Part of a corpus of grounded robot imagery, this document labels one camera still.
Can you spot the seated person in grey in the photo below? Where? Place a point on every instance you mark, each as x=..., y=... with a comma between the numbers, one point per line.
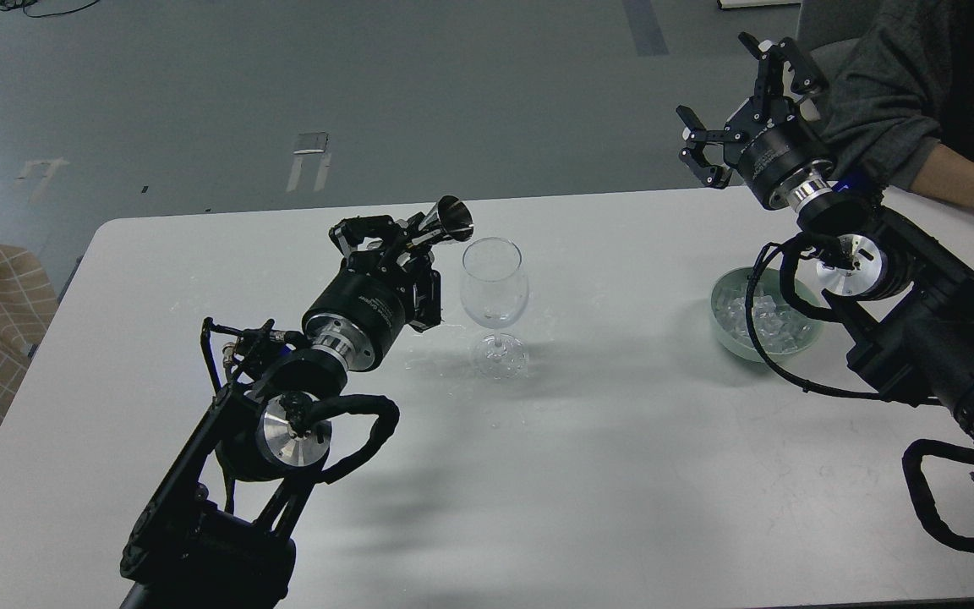
x=901, y=108

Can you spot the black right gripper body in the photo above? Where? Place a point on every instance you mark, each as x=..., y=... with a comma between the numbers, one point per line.
x=780, y=157

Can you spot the green bowl of ice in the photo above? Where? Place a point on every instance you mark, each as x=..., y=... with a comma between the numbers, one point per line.
x=782, y=331

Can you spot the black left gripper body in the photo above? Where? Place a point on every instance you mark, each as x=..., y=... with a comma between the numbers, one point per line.
x=357, y=316

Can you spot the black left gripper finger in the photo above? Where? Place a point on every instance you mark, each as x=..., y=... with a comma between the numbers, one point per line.
x=424, y=289
x=371, y=245

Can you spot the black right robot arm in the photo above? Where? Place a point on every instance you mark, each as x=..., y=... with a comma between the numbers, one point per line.
x=905, y=300

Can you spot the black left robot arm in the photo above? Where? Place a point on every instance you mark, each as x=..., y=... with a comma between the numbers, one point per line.
x=218, y=531

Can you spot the clear wine glass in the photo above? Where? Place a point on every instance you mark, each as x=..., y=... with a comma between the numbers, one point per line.
x=495, y=294

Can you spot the steel cocktail jigger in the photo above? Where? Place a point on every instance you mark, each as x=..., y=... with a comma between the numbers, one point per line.
x=449, y=219

